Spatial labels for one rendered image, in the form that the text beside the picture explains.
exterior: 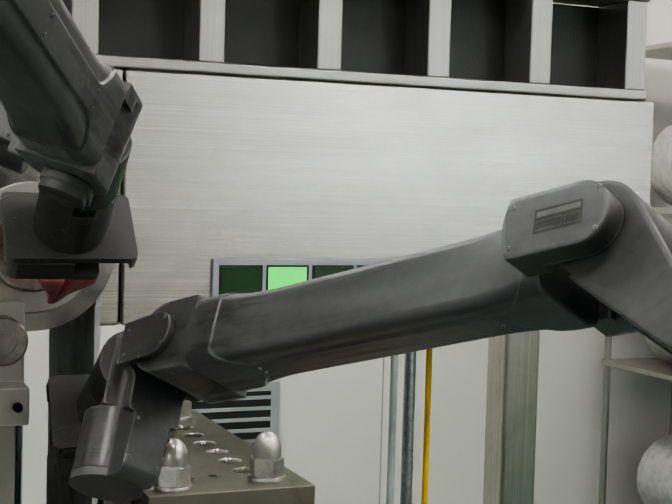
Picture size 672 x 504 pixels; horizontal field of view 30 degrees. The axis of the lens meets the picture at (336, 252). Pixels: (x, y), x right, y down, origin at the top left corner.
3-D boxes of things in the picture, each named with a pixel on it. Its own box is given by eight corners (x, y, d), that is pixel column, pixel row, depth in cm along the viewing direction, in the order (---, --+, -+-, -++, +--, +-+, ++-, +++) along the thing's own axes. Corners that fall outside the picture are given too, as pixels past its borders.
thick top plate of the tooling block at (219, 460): (147, 563, 112) (148, 496, 112) (64, 466, 149) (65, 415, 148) (314, 548, 118) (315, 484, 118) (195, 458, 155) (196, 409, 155)
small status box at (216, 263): (212, 317, 150) (213, 258, 150) (210, 316, 151) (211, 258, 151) (400, 314, 160) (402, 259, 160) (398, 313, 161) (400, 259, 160)
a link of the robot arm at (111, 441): (253, 351, 99) (172, 305, 94) (231, 489, 93) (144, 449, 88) (154, 383, 106) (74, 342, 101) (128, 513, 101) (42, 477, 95)
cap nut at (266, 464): (254, 483, 118) (255, 436, 117) (242, 474, 121) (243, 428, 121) (291, 481, 119) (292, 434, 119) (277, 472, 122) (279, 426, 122)
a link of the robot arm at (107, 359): (179, 334, 100) (110, 316, 99) (164, 413, 97) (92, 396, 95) (160, 366, 106) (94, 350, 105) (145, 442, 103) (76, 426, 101)
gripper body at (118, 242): (134, 272, 100) (154, 215, 95) (3, 272, 96) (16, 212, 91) (123, 208, 104) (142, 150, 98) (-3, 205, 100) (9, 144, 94)
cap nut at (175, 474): (158, 493, 113) (159, 443, 113) (148, 483, 116) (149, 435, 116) (197, 490, 115) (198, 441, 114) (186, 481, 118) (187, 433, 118)
